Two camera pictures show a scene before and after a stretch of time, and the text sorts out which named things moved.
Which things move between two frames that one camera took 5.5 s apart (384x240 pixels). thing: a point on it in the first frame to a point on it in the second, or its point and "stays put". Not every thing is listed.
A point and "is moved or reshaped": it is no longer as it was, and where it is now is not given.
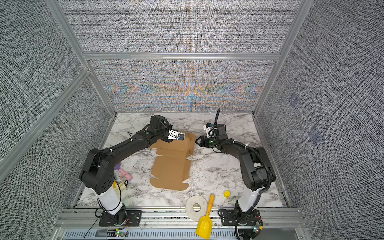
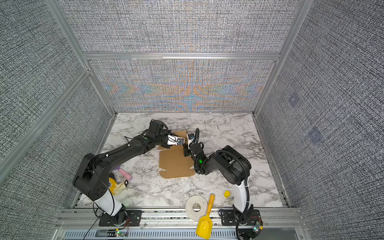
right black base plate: [234, 217] stays put
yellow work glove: [116, 187] stays put
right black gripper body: [209, 142] to [189, 153]
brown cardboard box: [172, 168] is moved or reshaped
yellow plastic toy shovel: [204, 224] stays put
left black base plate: [134, 218] stays put
